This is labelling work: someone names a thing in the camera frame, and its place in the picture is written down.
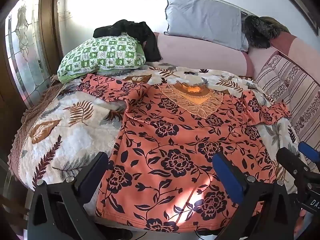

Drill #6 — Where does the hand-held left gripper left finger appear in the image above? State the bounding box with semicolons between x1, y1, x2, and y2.
27;151;109;240

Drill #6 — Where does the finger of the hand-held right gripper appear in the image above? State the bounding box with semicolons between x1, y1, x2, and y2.
276;147;320;183
298;141;320;165

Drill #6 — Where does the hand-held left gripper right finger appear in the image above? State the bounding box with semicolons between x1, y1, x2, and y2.
212;152;304;240

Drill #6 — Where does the orange floral shirt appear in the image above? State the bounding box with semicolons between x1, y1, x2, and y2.
76;74;292;233

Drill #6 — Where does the leaf print fleece blanket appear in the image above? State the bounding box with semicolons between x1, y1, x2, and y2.
9;62;313;195

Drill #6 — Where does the striped floral mattress cover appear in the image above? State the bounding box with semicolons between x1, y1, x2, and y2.
254;54;320;153

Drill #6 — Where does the small pink cushion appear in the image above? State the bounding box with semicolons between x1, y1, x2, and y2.
247;47;280;80

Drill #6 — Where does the dusty red cloth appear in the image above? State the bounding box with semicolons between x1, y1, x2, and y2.
271;32;320;67

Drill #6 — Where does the green checkered pillow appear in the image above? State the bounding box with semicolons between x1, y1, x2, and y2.
57;32;146;83

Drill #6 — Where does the long pink bolster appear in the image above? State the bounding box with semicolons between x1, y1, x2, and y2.
145;32;254;78

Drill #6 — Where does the dark furry cushion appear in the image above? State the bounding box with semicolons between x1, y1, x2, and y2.
241;15;290;49

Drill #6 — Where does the stained glass door panel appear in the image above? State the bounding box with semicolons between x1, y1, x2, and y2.
5;0;51;108

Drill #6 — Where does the black garment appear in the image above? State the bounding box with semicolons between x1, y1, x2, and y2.
93;19;162;62

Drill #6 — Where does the grey pillow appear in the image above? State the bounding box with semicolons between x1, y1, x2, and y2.
164;0;249;53

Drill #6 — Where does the wooden door frame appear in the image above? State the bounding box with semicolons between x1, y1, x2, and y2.
37;0;66;78

